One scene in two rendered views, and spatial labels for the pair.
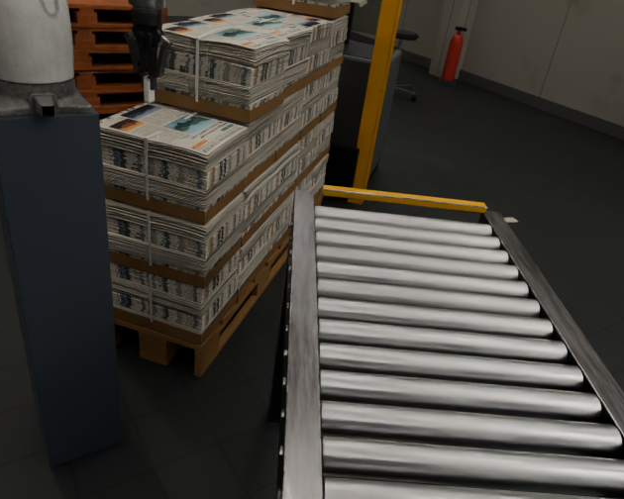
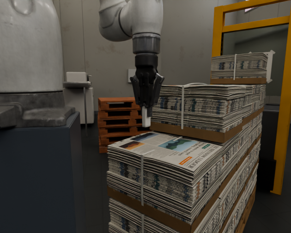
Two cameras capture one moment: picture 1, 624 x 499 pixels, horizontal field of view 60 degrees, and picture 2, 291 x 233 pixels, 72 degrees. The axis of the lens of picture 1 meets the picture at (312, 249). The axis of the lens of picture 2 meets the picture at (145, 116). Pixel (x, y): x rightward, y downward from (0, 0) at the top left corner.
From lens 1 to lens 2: 92 cm
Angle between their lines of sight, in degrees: 30
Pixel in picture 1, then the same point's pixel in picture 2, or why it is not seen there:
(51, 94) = (13, 104)
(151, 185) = (145, 193)
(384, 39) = (287, 97)
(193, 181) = (180, 194)
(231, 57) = (208, 95)
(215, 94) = (195, 123)
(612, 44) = not seen: outside the picture
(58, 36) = (30, 38)
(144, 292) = not seen: outside the picture
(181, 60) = (172, 102)
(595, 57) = not seen: outside the picture
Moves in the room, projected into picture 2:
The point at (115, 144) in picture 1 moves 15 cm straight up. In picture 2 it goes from (121, 159) to (120, 120)
